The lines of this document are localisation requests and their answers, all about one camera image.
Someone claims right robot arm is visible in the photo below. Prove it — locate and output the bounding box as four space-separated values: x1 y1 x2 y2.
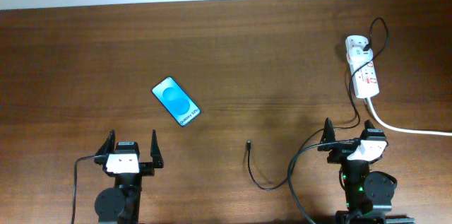
318 118 415 224

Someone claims black USB charging cable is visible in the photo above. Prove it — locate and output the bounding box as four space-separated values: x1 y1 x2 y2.
246 17 391 191

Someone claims white USB charger plug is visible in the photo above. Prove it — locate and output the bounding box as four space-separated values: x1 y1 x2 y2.
347 47 374 64

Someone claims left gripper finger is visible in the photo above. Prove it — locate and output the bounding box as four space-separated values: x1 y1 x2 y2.
96 130 115 155
150 129 163 163

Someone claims white power strip cord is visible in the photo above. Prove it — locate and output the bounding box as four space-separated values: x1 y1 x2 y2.
364 97 452 137

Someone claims white power strip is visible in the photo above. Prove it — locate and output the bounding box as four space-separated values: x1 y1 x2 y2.
345 35 379 99

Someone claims blue Samsung Galaxy smartphone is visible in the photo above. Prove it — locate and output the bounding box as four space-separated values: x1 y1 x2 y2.
151 76 201 126

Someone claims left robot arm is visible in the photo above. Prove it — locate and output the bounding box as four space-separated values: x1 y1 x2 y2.
95 131 164 223

